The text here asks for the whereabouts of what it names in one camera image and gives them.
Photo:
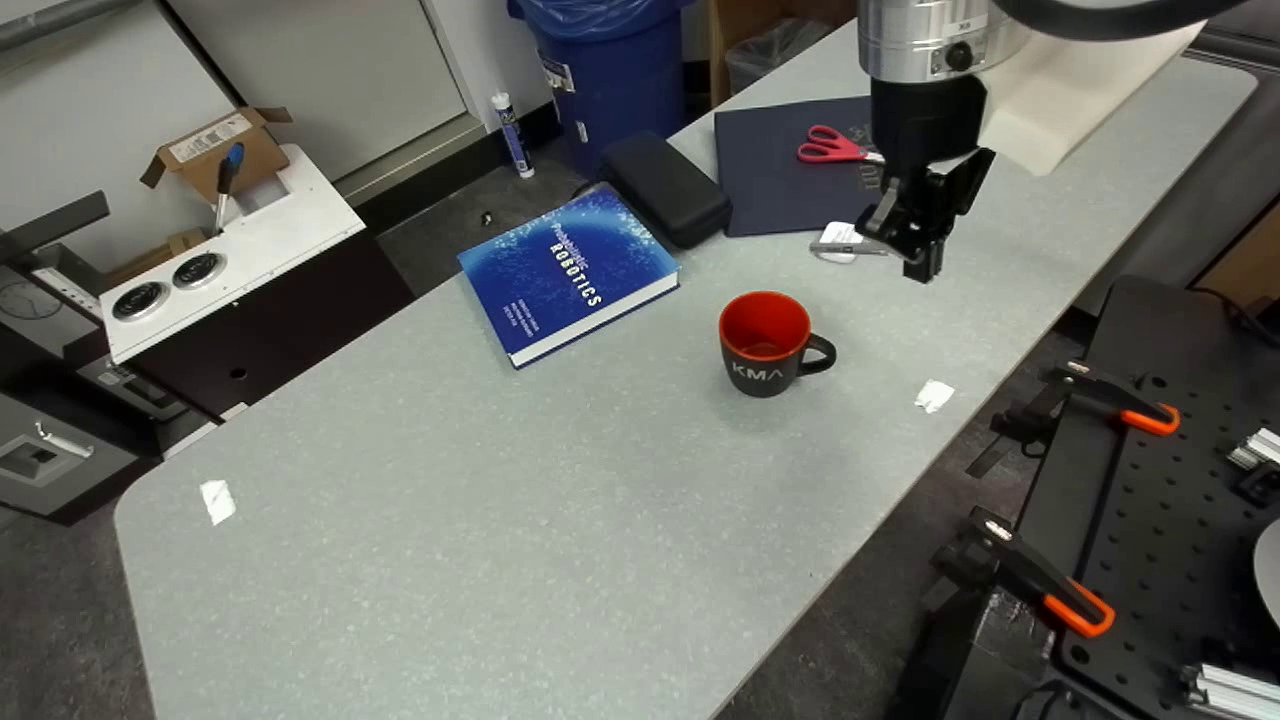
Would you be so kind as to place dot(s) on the open cardboard box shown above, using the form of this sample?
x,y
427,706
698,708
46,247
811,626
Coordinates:
x,y
220,152

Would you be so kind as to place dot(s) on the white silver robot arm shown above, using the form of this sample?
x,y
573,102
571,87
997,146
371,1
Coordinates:
x,y
935,33

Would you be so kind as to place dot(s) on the white platform with holes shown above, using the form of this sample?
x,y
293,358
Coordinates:
x,y
225,264

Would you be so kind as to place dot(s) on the small white tape piece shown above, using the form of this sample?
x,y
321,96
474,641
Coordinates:
x,y
935,392
218,501

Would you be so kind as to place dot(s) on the black mug red inside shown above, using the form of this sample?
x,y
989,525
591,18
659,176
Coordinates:
x,y
766,350

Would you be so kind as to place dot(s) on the aluminium bracket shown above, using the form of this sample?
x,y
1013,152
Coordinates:
x,y
1232,691
1258,448

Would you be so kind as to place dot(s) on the grey filing cabinet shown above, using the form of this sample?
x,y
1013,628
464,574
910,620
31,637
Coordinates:
x,y
54,453

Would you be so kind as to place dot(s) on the small white earbud case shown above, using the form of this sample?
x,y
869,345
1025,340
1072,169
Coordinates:
x,y
839,241

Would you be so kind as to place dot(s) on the blue hardcover book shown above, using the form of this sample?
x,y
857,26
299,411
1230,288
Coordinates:
x,y
564,272

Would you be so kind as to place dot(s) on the black orange bar clamp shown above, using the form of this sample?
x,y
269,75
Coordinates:
x,y
1123,406
1044,581

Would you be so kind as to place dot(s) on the blue trash bin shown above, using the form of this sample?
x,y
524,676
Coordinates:
x,y
605,60

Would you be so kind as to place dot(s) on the black cabinet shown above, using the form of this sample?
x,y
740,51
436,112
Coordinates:
x,y
120,383

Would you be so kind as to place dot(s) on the black zip case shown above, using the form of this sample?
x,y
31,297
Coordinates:
x,y
667,186

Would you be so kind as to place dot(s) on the black perforated mounting board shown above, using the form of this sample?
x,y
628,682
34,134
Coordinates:
x,y
1161,507

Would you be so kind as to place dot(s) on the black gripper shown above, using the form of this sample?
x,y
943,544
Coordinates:
x,y
926,146

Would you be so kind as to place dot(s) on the white round disc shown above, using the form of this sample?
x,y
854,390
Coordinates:
x,y
1271,574

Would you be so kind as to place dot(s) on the dark navy folder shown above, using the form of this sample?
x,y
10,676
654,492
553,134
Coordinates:
x,y
783,181

